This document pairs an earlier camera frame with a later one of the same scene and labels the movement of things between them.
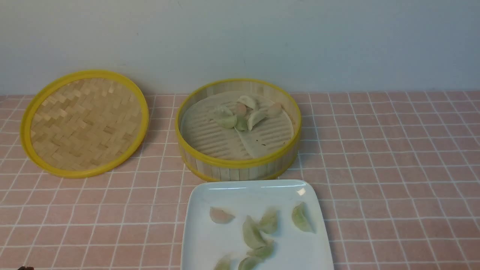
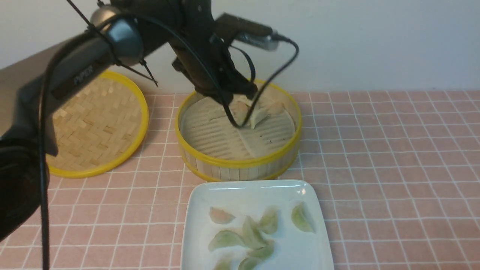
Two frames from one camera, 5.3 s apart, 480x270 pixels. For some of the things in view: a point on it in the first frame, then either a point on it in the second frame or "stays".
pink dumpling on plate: x=220 y=216 stays
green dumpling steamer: x=225 y=118 -> x=225 y=238
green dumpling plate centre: x=253 y=237 stays
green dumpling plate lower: x=263 y=252 stays
